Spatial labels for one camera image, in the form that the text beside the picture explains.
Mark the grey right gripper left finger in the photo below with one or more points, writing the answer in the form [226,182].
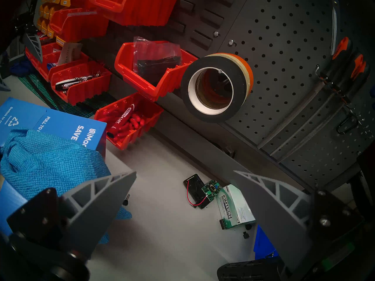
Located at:
[96,213]

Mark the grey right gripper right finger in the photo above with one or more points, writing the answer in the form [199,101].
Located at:
[278,213]

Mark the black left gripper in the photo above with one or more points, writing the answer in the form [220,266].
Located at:
[25,25]

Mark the blue microfiber shop towel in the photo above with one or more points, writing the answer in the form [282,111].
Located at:
[44,163]

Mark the blue plastic bin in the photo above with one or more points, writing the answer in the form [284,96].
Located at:
[263,245]

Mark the Kimtech wipes box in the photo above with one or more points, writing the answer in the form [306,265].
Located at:
[234,205]

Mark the green cutting mat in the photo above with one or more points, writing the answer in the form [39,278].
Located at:
[79,109]

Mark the blue cleaning cloth box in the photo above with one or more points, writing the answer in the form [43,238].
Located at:
[67,125]

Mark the black electronic module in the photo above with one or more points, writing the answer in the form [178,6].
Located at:
[193,189]

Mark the red Marks-A-Lot marker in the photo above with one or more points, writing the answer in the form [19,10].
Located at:
[123,118]

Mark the black carabiner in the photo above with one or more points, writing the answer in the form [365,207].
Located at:
[347,123]

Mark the clear plastic bag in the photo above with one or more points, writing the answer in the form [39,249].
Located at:
[155,58]

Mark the black orange tape roll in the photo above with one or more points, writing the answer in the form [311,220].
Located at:
[193,104]

